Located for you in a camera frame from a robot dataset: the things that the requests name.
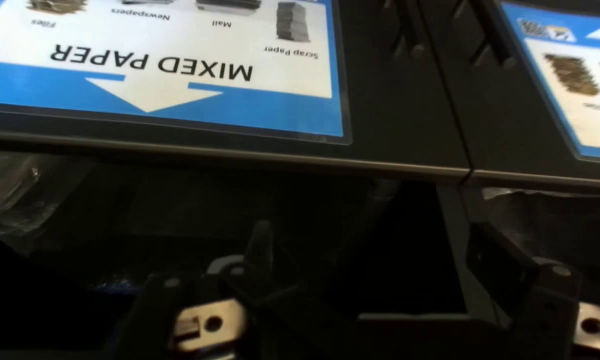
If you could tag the mixed paper sign arrow down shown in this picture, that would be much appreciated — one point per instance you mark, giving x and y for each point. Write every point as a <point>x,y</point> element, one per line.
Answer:
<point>572,72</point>

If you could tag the bin panel with down-arrow sign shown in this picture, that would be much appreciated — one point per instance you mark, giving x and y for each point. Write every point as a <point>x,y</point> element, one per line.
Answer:
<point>501,121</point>

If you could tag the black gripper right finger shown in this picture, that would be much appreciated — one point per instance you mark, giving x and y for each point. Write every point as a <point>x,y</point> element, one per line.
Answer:
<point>547,312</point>

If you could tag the grey plastic bin liner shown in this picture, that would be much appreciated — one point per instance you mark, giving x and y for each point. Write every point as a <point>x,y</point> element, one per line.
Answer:
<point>552,212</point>
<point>26,193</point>

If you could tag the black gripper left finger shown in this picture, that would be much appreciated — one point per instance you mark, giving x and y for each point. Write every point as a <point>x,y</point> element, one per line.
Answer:
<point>161,321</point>

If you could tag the black recycling bin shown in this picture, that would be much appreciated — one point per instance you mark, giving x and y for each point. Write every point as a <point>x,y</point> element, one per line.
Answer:
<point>400,101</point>

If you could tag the mixed paper sign arrow up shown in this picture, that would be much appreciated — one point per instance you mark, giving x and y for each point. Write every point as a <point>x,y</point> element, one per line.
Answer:
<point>180,61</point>

